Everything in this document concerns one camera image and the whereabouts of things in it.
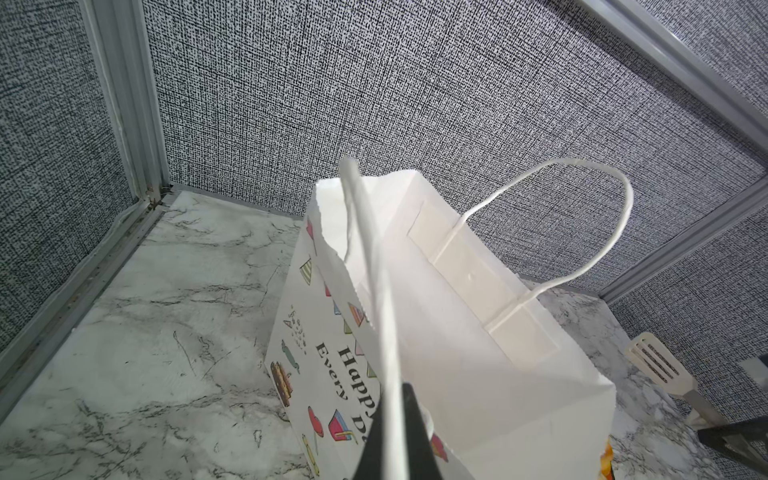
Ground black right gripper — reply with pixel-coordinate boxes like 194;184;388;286
697;416;767;474

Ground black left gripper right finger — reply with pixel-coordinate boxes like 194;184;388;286
402;383;442;480

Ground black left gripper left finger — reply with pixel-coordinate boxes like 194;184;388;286
352;413;384;480

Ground white slotted bread tongs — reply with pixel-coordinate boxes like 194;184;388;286
624;332;728;428

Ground white paper gift bag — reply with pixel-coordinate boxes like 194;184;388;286
265;157;616;479

